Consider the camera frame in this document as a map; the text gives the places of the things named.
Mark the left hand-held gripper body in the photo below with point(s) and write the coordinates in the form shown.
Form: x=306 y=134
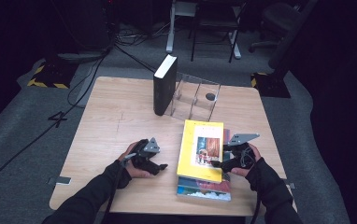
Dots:
x=145 y=152

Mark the black round disc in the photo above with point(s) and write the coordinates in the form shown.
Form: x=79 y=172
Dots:
x=210 y=96

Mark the person's left hand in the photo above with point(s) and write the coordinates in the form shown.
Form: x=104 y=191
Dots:
x=137 y=172

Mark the black metal chair frame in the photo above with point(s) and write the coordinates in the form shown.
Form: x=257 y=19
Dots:
x=217 y=25

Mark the blue cloud cover book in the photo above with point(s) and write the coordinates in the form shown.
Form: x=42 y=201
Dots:
x=204 y=196

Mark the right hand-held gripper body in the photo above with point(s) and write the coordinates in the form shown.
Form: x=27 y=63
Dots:
x=242 y=155

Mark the black stand post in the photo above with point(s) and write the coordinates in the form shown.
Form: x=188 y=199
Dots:
x=287 y=40

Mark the black yellow striped base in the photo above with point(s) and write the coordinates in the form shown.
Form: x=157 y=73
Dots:
x=270 y=85
x=53 y=74

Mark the grey stand base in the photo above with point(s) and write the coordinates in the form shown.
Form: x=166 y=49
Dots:
x=80 y=56

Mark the yellow book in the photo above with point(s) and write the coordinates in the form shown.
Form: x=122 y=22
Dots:
x=192 y=149

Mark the black equipment cabinet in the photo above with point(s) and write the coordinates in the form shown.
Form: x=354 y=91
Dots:
x=86 y=25

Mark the clear acrylic book rack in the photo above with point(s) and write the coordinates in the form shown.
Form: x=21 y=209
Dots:
x=195 y=99

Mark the person's dark clothing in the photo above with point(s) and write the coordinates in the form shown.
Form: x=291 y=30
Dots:
x=173 y=220

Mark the black hardcover book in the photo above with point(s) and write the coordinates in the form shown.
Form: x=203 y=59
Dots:
x=164 y=90

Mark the person's right hand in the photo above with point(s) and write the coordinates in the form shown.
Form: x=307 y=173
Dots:
x=245 y=171

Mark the white desk leg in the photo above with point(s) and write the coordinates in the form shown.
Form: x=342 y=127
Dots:
x=235 y=46
x=170 y=31

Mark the black office chair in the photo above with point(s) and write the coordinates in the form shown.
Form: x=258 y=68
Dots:
x=274 y=21

